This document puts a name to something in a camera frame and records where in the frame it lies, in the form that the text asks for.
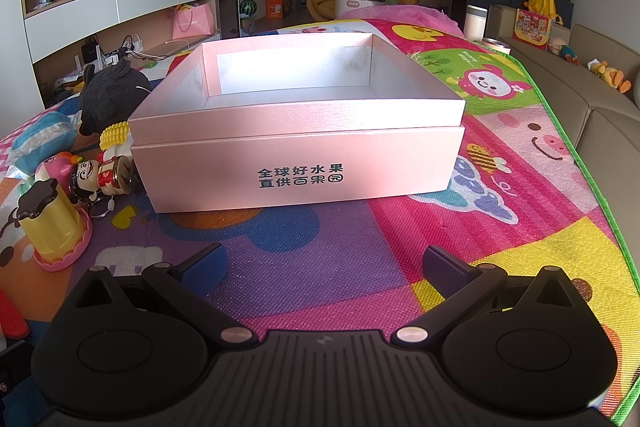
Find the yellow orange plush toy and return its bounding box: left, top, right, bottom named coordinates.
left=587, top=59, right=632, bottom=94

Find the pink toy figure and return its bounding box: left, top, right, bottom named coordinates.
left=34, top=151, right=84, bottom=182

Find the yellow corn toy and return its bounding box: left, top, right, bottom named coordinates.
left=98, top=121, right=136, bottom=162

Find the blue tissue pack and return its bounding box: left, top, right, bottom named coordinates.
left=4, top=109, right=81, bottom=178

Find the pink cloth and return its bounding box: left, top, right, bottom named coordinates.
left=340, top=4, right=464, bottom=39

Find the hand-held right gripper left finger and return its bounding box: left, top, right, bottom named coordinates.
left=63, top=243, right=256, bottom=349

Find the cartoon figurine keychain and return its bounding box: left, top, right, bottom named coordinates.
left=68, top=153, right=143, bottom=219

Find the white canister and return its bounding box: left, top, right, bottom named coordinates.
left=462, top=5, right=489, bottom=42

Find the silver mug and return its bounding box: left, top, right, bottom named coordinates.
left=481, top=38, right=512, bottom=56

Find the beige sofa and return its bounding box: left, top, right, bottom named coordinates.
left=487, top=4, right=640, bottom=258

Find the colourful cartoon play mat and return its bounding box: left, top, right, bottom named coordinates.
left=0, top=14, right=640, bottom=427

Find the pink cardboard box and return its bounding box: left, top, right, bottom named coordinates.
left=127, top=32, right=467, bottom=214

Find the cartoon printed gift bag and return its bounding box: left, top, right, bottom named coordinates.
left=511, top=7, right=554, bottom=52

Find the small colourful plush toy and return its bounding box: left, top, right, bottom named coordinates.
left=549, top=36, right=581, bottom=66

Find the red elongated toy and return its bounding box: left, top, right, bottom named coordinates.
left=0, top=289, right=31, bottom=344

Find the yellow backpack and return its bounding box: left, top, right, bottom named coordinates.
left=524, top=0, right=564, bottom=26

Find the pink gift bag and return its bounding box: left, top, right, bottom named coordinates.
left=171, top=3, right=216, bottom=41

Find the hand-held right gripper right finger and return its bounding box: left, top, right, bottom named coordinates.
left=390, top=245, right=583, bottom=349

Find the black plush toy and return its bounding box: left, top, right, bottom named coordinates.
left=79, top=58, right=151, bottom=138

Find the yellow cup with black lid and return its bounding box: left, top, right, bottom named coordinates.
left=17, top=179, right=94, bottom=273

